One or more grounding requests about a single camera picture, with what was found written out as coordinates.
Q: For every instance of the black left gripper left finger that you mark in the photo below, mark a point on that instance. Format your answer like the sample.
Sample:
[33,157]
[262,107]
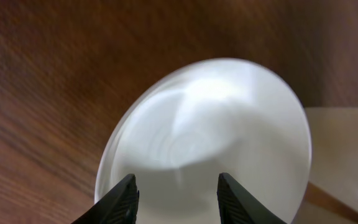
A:
[118,206]

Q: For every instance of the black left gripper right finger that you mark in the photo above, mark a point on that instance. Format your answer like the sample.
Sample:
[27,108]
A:
[238,206]

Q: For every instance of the cream white cup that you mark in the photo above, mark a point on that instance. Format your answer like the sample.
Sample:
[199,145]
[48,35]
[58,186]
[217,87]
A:
[332,193]

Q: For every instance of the white small bowl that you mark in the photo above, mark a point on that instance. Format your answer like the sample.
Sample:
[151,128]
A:
[213,116]

